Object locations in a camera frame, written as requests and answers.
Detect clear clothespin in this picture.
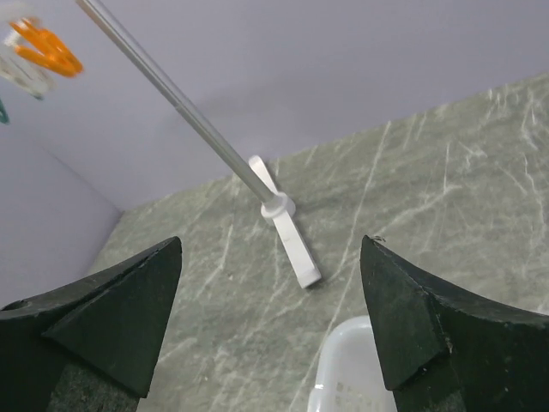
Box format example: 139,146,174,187
1,44,55,100

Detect orange clothespin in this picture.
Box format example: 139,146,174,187
9,18,83,77

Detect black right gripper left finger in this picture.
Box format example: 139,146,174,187
1,237,182,411

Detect white plastic laundry basket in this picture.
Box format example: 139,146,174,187
307,316,396,411

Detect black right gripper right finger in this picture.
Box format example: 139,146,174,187
360,236,548,411

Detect white metal drying rack stand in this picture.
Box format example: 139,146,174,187
77,1,322,288

